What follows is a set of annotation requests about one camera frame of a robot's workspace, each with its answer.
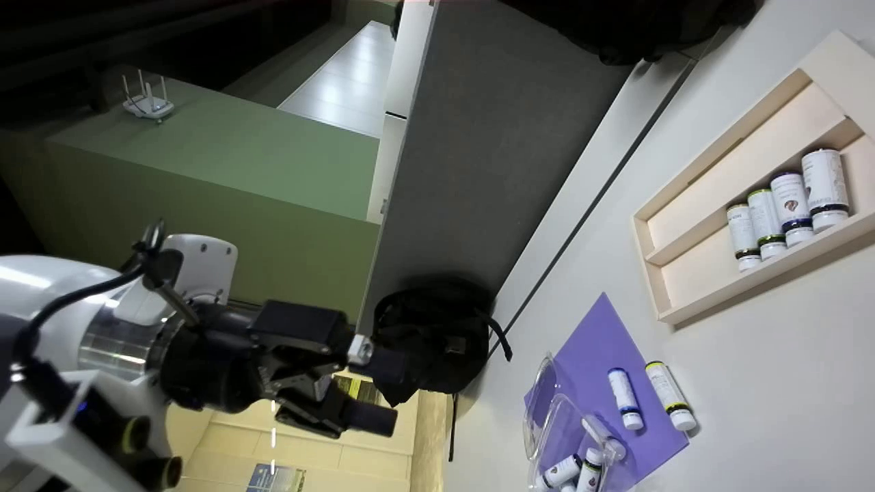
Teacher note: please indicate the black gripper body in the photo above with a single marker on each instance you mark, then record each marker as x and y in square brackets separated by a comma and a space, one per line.
[297, 332]

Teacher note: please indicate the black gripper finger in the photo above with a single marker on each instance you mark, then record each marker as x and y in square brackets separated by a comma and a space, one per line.
[398, 373]
[350, 417]

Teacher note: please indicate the yellow-green band bottle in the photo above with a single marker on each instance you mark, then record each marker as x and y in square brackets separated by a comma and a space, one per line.
[672, 397]

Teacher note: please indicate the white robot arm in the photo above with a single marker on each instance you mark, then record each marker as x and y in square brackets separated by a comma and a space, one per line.
[56, 301]

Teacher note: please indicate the small white bottle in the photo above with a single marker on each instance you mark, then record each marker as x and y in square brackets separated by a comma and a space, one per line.
[562, 470]
[591, 470]

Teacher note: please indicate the blue label bottle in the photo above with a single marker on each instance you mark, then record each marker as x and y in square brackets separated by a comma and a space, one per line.
[625, 399]

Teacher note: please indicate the olive label bottle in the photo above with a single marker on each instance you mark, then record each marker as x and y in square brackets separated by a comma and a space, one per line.
[741, 237]

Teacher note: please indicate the green label bottle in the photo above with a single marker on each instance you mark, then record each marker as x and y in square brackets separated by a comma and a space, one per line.
[766, 222]

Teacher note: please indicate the purple label bottle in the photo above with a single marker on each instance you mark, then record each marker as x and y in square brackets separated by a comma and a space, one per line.
[791, 208]

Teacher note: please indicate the black backpack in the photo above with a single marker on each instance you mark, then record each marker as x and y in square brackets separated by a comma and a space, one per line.
[432, 332]

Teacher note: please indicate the printed paper sheet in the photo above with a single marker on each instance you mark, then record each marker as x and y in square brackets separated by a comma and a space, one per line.
[275, 476]

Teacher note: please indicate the green cabinet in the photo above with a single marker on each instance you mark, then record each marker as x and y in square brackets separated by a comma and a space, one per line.
[229, 182]

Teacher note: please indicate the purple mat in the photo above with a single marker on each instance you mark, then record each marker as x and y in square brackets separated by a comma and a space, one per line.
[591, 360]

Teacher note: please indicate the grey partition panel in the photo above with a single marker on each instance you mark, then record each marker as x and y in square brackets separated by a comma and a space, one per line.
[494, 137]

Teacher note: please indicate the white bench top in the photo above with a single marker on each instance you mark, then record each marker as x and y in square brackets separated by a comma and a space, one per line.
[350, 84]

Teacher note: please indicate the white wifi router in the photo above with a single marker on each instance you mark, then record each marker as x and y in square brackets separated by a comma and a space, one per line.
[149, 100]

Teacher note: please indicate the light wooden shelf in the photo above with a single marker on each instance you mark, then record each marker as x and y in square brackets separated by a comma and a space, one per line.
[728, 166]

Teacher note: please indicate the white bottles in tray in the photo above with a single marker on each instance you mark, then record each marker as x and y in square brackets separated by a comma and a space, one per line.
[826, 186]

